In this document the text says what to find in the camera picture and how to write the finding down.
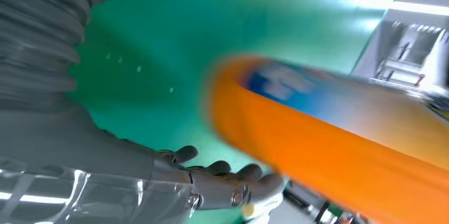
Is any white machine base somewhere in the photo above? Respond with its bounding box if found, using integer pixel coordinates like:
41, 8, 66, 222
351, 19, 449, 111

